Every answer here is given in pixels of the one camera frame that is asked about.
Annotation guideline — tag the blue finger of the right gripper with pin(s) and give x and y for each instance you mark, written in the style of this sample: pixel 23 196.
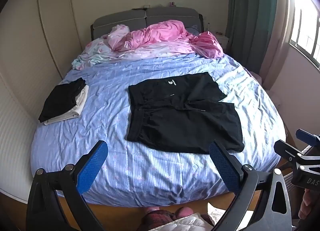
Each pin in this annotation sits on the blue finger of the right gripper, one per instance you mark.
pixel 308 138

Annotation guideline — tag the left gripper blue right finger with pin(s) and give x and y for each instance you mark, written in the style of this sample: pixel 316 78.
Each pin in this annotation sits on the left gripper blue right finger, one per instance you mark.
pixel 228 166

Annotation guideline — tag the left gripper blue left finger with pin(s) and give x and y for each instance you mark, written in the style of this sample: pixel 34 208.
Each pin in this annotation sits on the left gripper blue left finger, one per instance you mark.
pixel 89 165

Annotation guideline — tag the black shorts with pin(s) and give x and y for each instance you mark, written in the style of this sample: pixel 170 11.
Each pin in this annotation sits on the black shorts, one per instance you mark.
pixel 183 114

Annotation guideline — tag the right hand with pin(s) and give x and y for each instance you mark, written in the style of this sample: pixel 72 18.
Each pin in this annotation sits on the right hand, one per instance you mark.
pixel 310 198

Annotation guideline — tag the white quilted cloth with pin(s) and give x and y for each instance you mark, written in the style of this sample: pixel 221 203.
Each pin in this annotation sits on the white quilted cloth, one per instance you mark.
pixel 195 221

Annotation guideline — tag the folded white garment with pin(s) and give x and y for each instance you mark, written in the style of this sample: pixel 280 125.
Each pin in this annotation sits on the folded white garment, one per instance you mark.
pixel 75 112

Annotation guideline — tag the folded black garment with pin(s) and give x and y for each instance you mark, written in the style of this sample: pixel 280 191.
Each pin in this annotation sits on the folded black garment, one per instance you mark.
pixel 62 99

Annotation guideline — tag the floral light pillow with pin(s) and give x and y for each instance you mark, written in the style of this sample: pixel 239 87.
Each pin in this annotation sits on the floral light pillow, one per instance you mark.
pixel 100 50

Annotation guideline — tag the white nightstand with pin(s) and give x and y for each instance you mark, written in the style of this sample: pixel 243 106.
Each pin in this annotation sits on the white nightstand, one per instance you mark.
pixel 223 41

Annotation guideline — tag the pink satin blanket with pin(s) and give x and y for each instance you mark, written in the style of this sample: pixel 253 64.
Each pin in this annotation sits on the pink satin blanket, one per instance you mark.
pixel 163 39

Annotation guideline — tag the green curtain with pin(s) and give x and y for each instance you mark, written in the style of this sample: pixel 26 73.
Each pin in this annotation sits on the green curtain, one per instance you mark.
pixel 249 28

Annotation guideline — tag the grey padded headboard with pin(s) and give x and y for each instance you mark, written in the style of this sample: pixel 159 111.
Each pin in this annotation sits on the grey padded headboard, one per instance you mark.
pixel 140 18

